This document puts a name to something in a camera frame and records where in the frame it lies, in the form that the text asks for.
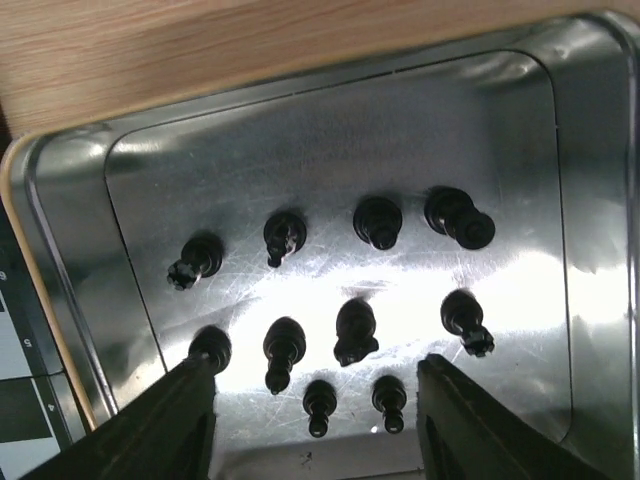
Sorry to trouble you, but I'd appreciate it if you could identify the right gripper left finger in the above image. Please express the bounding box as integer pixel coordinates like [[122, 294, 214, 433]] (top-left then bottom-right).
[[24, 358, 216, 479]]

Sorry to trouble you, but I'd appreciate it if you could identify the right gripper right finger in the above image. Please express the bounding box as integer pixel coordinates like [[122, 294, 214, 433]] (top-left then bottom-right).
[[416, 353, 620, 479]]

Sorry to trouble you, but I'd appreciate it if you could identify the folding chess board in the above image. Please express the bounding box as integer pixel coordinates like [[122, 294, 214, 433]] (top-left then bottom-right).
[[1, 213, 87, 479]]

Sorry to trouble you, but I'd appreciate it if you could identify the gold tin with chess pieces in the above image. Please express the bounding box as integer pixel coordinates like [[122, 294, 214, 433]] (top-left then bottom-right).
[[1, 10, 639, 479]]

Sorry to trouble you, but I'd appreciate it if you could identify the black pawn in tin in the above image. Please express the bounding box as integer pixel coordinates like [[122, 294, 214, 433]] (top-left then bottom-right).
[[371, 375, 407, 434], [302, 379, 337, 439]]

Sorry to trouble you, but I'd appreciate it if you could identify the black queen in tin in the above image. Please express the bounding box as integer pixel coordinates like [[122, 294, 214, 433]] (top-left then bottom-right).
[[188, 325, 232, 375]]

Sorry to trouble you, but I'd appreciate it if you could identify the black rook in tin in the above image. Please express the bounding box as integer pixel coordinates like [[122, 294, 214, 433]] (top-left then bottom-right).
[[166, 232, 225, 291], [440, 289, 495, 358]]

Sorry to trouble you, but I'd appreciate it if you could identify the black bishop in tin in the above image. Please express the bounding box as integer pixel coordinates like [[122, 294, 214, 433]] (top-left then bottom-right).
[[353, 197, 403, 251], [263, 317, 306, 395]]

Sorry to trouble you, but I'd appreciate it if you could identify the black knight in tin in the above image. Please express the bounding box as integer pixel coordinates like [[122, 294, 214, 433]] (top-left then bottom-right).
[[333, 298, 379, 367], [263, 211, 307, 268]]

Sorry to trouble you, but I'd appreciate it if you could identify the black king in tin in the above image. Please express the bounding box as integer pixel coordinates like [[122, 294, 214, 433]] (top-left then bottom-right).
[[423, 186, 496, 250]]

